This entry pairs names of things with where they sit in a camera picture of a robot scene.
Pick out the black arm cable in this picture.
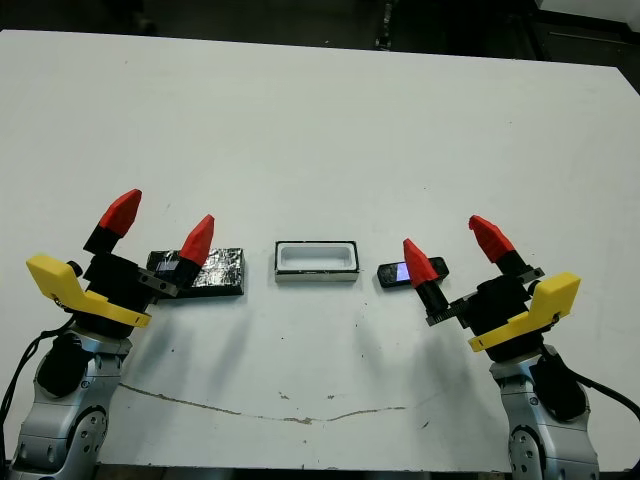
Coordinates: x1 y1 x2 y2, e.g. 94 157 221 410
574 375 640 410
0 322 76 461

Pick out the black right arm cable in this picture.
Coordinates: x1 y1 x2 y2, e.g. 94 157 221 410
574 375 640 410

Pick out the glossy black box lid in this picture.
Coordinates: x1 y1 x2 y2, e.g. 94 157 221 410
146 246 249 300

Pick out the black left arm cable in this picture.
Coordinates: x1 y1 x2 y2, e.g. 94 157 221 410
0 322 76 461

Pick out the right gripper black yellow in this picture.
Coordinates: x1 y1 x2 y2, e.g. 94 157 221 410
402 214 583 362

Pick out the white camera box base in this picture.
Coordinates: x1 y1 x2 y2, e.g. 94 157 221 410
273 239 361 286

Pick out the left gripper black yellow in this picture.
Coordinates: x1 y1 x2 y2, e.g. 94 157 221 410
25 188 216 341

